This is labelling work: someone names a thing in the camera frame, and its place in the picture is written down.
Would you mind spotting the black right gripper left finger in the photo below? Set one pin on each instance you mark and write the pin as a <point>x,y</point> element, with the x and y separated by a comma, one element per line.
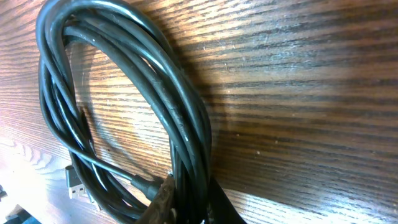
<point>160,210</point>

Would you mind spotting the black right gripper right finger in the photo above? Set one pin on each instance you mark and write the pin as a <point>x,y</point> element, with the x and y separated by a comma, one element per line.
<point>222,209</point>

